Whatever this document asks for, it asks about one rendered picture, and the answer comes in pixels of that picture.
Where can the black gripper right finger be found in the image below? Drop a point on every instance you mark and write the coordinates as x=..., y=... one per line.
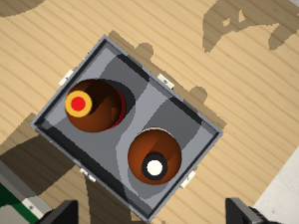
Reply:
x=237, y=212

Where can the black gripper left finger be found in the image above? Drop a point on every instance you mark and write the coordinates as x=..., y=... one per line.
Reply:
x=66, y=213

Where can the grey rectangular tray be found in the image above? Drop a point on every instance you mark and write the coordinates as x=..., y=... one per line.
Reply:
x=150, y=102

